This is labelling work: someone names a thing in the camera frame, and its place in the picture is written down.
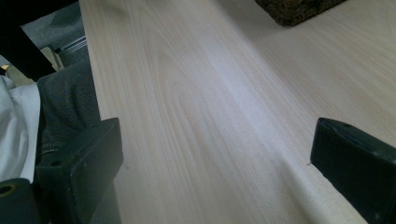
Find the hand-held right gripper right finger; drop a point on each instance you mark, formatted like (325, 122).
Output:
(358, 161)

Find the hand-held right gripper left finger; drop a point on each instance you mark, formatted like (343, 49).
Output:
(84, 168)

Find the dark grey fabric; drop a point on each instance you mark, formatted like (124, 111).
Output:
(67, 102)

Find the white cloth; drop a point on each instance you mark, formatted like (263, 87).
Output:
(15, 130)

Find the black furniture leg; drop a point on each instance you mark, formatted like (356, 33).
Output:
(21, 40)

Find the dark woven basket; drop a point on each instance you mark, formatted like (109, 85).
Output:
(292, 11)

